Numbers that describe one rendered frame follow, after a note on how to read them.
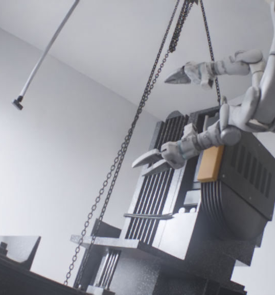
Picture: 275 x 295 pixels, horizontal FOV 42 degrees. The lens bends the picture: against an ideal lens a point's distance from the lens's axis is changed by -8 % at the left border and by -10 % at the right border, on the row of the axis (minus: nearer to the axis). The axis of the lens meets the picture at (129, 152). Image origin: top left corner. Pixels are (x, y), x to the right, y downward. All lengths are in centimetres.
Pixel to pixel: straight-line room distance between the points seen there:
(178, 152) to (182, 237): 36
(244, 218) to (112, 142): 276
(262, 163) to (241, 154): 18
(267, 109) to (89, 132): 322
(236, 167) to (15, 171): 254
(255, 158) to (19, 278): 114
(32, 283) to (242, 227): 96
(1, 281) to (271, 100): 72
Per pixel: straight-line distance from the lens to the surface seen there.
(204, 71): 146
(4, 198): 357
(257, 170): 161
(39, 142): 376
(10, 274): 77
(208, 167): 139
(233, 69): 142
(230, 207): 143
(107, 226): 190
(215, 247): 157
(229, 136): 121
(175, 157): 129
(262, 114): 92
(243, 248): 175
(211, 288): 164
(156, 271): 134
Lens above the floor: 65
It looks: 24 degrees up
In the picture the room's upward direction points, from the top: 19 degrees clockwise
